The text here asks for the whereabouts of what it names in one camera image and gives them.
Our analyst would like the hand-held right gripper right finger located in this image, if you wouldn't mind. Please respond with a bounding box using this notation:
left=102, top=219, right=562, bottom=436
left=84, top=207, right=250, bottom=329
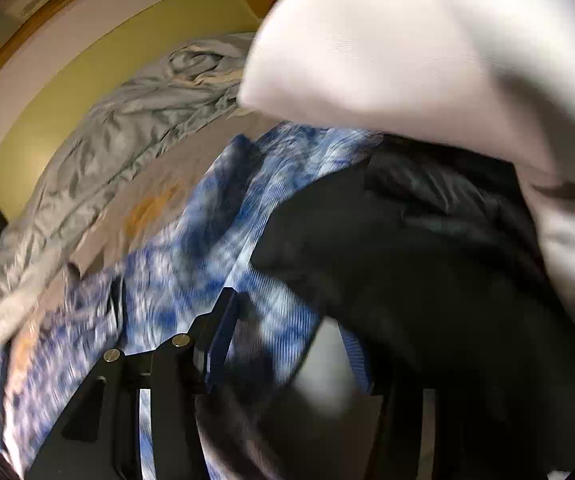
left=365, top=390, right=441, bottom=480

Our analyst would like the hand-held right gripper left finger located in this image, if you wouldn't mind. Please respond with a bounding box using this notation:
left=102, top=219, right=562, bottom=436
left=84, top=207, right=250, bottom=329
left=25, top=287, right=241, bottom=480

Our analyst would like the blue white plaid shirt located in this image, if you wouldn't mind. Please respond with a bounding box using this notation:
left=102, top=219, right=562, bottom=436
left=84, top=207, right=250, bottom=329
left=0, top=125, right=383, bottom=480

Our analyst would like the black garment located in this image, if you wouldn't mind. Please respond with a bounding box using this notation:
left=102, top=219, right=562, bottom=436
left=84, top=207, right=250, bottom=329
left=250, top=135, right=575, bottom=480

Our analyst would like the grey crumpled duvet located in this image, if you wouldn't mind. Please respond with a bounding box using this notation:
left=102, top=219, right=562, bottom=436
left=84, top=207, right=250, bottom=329
left=0, top=32, right=258, bottom=356

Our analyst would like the green white headboard panel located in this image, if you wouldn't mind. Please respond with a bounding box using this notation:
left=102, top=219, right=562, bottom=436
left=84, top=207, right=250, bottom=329
left=0, top=0, right=263, bottom=181

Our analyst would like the white folded garment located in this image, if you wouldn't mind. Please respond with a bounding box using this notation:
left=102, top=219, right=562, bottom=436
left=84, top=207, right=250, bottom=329
left=238, top=0, right=575, bottom=376

